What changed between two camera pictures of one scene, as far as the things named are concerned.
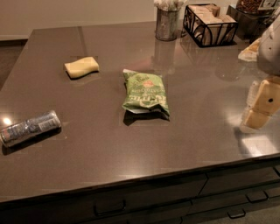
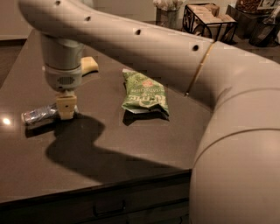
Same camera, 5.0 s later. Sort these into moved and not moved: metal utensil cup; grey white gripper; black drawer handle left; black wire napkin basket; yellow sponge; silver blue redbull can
Moved: silver blue redbull can; grey white gripper
Not moved: metal utensil cup; black drawer handle left; black wire napkin basket; yellow sponge
